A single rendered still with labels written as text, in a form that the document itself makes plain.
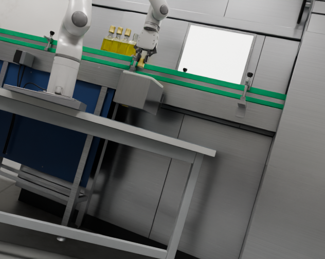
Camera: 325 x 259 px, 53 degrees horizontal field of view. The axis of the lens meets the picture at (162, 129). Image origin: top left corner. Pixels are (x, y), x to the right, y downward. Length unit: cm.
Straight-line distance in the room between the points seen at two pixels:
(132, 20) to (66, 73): 87
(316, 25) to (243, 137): 71
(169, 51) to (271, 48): 62
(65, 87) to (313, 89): 115
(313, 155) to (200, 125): 72
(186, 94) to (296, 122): 61
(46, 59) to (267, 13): 139
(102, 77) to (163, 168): 68
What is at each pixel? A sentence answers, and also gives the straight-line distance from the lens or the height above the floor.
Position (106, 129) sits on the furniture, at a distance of 155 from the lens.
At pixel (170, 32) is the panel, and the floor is 140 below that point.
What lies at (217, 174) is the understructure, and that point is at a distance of 199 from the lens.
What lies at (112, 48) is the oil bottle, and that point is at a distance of 212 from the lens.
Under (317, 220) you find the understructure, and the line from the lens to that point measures 164.
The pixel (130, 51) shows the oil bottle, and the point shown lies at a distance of 206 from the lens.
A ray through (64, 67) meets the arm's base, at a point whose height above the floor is 92.
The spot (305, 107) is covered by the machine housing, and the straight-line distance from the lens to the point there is 164.
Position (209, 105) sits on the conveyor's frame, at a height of 98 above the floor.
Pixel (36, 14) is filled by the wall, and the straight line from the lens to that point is 486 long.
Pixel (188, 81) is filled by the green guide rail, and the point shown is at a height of 108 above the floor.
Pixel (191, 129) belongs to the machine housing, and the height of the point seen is 83.
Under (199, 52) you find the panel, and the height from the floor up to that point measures 131.
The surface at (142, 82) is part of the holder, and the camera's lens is 164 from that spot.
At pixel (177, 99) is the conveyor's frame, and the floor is 97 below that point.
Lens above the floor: 74
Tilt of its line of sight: 1 degrees up
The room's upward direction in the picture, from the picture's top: 16 degrees clockwise
